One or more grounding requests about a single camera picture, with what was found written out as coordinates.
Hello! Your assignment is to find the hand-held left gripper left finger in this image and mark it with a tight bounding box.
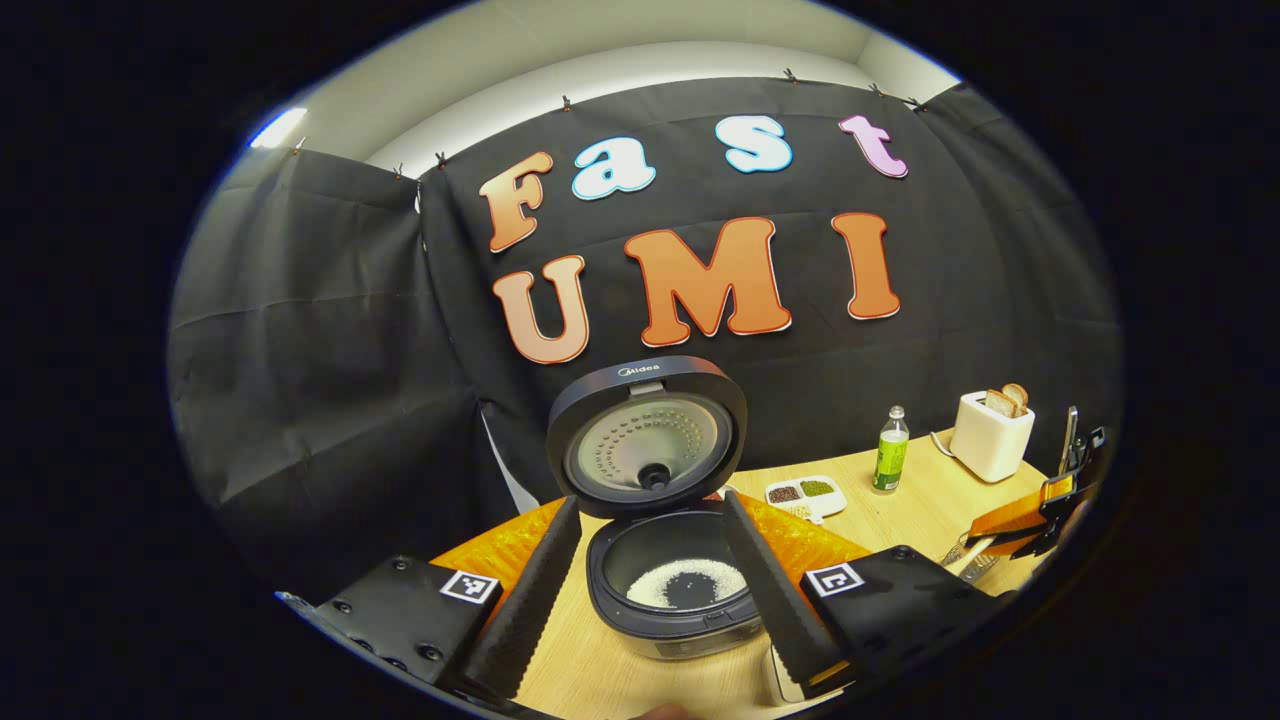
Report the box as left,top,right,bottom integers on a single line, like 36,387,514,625
276,495,584,704

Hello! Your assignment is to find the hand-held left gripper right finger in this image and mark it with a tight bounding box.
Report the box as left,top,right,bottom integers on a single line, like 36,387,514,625
720,489,1003,703

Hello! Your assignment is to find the white rice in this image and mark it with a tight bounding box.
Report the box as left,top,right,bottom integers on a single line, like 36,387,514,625
627,558,748,609

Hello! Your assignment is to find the black rice cooker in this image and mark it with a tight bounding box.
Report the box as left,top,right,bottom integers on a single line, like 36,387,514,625
546,355,766,661

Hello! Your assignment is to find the white toaster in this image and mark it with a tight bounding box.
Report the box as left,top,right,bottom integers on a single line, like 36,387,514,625
950,390,1036,483

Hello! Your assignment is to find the white divided bean dish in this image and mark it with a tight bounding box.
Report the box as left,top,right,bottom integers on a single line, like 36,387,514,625
765,475,848,525

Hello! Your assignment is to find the green label plastic bottle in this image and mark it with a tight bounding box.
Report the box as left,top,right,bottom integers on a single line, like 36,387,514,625
872,405,911,493

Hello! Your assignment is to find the black backdrop cloth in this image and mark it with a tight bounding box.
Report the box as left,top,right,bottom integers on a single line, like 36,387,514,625
168,75,1121,601

